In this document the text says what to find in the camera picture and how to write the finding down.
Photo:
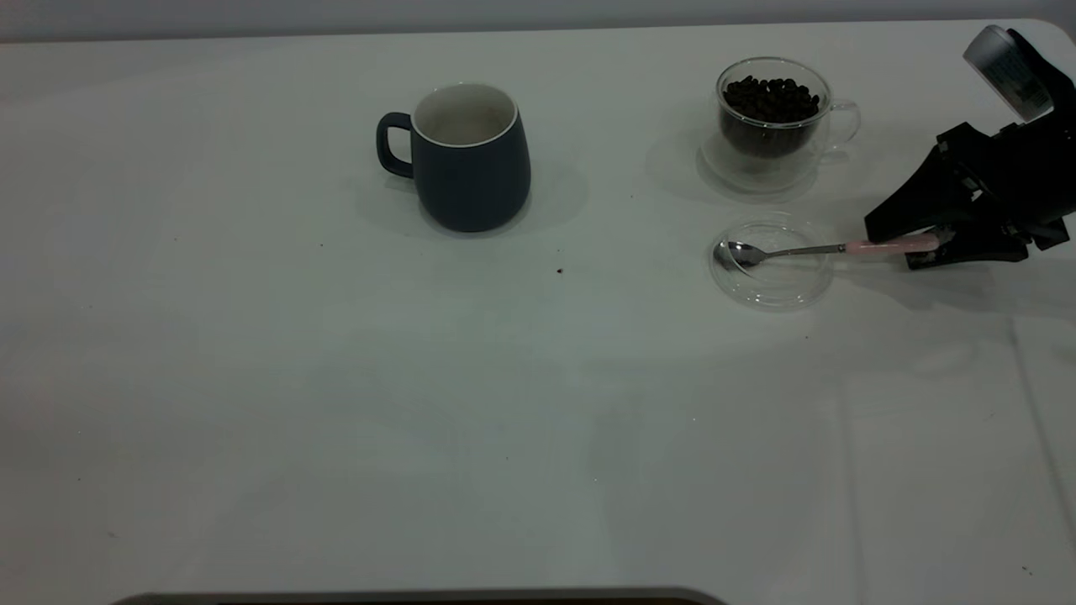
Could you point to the clear glass saucer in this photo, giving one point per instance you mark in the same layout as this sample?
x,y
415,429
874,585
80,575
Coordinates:
x,y
723,175

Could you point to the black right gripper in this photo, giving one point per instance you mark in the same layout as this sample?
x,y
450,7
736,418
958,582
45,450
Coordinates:
x,y
1025,181

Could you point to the clear round glass dish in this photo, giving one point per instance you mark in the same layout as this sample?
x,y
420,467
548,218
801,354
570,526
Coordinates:
x,y
777,290

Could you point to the roasted coffee beans heap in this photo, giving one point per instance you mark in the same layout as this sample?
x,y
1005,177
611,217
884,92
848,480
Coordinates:
x,y
771,101

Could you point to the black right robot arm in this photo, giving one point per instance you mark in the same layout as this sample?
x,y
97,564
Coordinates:
x,y
1055,80

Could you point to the dark grey ceramic mug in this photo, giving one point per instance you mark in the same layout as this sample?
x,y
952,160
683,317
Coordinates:
x,y
471,185

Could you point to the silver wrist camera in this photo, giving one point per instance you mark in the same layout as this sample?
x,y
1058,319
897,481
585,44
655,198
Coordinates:
x,y
1004,71

